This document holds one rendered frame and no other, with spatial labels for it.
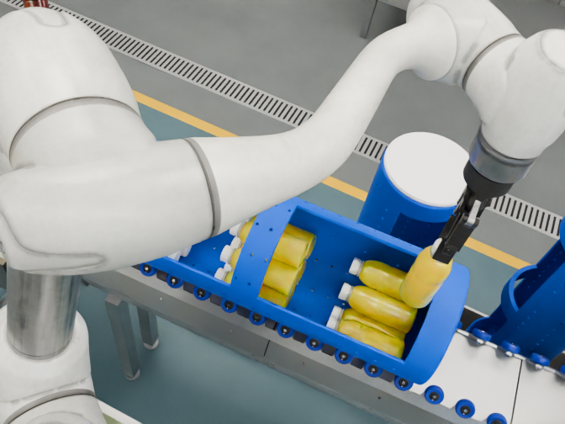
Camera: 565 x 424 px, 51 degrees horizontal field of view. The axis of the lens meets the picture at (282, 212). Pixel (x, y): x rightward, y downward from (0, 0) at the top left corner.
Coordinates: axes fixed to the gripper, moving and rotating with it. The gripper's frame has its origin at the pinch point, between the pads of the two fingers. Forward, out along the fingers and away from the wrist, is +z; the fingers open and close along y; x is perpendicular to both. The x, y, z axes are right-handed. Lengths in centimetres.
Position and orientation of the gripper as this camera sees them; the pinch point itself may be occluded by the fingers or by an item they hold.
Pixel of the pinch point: (449, 240)
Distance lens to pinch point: 106.8
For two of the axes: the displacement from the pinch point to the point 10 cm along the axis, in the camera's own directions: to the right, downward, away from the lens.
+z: -1.1, 5.9, 8.0
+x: -9.2, -3.7, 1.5
